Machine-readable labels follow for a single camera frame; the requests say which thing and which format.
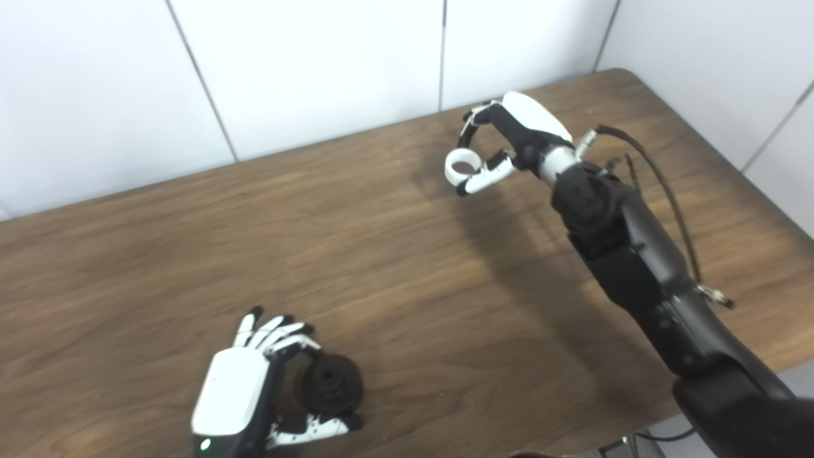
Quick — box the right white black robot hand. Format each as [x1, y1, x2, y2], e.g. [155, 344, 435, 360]
[457, 91, 576, 197]

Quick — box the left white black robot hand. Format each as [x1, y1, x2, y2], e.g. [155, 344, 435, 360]
[191, 307, 364, 458]

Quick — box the white plastic ring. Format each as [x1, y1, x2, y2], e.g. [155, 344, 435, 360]
[445, 148, 482, 187]

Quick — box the round black plastic part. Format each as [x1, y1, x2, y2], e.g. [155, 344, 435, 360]
[300, 354, 365, 417]

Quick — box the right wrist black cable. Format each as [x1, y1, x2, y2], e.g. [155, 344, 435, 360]
[576, 125, 735, 310]

